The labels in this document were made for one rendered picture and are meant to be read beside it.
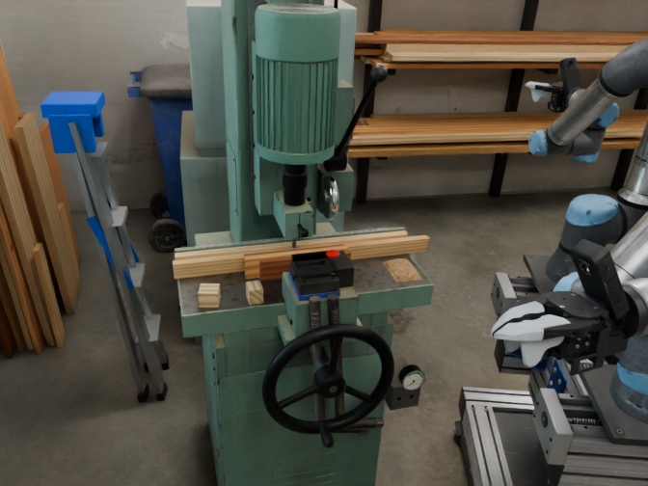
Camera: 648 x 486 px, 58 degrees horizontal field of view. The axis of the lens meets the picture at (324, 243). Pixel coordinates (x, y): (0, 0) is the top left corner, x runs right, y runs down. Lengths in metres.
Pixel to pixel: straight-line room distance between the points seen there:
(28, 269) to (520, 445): 1.96
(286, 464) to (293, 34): 1.09
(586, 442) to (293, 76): 0.95
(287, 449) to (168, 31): 2.59
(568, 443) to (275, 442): 0.72
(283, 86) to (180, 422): 1.48
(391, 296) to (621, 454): 0.58
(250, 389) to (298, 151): 0.59
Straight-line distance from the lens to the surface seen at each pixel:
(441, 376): 2.57
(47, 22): 3.68
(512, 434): 2.11
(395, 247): 1.53
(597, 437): 1.37
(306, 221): 1.36
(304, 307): 1.22
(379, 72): 1.20
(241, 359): 1.39
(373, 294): 1.38
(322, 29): 1.20
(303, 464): 1.69
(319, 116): 1.25
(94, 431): 2.38
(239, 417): 1.51
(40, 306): 2.71
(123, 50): 3.64
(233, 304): 1.32
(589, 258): 0.76
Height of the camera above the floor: 1.65
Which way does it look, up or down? 28 degrees down
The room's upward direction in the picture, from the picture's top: 3 degrees clockwise
